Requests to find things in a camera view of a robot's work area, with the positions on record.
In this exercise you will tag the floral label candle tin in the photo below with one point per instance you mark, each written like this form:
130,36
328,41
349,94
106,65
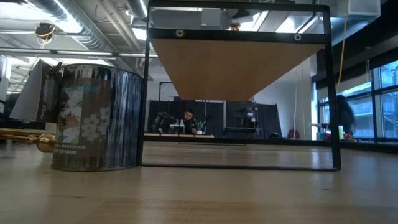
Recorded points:
96,124

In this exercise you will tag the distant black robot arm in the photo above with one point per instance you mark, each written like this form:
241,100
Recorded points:
161,119

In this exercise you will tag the distant potted plant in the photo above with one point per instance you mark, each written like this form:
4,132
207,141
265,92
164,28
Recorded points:
200,126

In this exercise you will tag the person at far desk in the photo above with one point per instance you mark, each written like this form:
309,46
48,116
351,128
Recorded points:
188,121

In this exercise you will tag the far wooden desk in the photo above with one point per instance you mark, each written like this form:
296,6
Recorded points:
174,135

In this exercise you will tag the black equipment rack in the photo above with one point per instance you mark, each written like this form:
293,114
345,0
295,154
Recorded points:
245,116

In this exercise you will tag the black curtain partition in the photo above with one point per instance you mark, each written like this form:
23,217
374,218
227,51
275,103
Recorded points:
267,121

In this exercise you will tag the pale cylinder container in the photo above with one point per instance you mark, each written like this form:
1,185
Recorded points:
341,132

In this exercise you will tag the person by window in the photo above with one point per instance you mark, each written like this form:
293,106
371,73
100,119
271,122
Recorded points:
346,115

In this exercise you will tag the black yellow ceiling device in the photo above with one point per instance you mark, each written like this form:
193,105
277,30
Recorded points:
45,31

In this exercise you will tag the dark computer monitor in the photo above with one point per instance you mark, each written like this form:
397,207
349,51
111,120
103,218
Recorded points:
7,104

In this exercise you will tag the small white frame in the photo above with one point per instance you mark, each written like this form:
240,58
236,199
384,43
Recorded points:
176,125

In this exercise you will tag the wooden shelf riser black frame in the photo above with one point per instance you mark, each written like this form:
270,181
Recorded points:
239,68

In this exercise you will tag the red object by wall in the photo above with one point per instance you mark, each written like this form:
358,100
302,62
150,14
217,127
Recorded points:
293,134

